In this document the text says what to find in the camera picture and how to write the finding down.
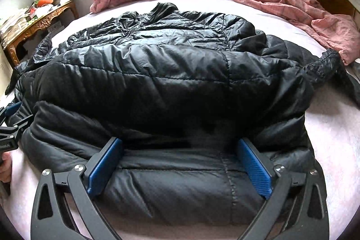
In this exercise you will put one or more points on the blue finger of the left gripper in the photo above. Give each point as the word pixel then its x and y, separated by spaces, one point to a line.
pixel 9 126

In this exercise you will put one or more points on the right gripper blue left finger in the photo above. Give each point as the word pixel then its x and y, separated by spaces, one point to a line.
pixel 51 215

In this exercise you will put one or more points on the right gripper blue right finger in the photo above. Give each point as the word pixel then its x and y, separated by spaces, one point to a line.
pixel 308 216

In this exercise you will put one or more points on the black quilted down jacket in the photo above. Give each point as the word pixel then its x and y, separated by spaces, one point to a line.
pixel 180 89

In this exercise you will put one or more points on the left hand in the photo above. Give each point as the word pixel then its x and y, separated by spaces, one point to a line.
pixel 6 167

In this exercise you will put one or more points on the carved wooden side table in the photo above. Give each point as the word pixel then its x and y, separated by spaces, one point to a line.
pixel 40 24

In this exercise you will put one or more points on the stack of papers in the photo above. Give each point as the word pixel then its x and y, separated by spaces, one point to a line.
pixel 12 27

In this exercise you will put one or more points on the orange plush toy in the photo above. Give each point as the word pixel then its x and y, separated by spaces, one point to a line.
pixel 41 3

